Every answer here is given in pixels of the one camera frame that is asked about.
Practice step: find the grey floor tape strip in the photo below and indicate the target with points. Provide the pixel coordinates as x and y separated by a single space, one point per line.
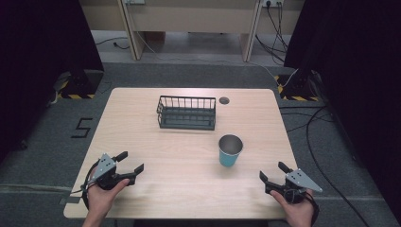
70 200

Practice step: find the person's left hand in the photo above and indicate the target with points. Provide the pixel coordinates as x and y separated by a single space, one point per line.
101 198

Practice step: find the white wall socket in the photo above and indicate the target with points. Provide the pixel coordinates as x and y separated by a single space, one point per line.
273 2
135 1

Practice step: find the black curtain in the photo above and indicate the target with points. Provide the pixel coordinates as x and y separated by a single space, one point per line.
38 63
362 78

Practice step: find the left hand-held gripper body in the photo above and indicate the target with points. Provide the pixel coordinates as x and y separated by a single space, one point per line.
105 170

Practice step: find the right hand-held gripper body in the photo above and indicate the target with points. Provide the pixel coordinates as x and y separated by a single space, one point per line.
296 186

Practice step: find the black stand base hazard tape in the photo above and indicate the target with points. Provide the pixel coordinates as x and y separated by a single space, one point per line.
298 88
80 85

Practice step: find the blue cup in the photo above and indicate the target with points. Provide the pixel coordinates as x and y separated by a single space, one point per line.
230 154

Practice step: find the person's right hand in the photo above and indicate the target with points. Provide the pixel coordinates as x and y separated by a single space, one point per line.
296 213

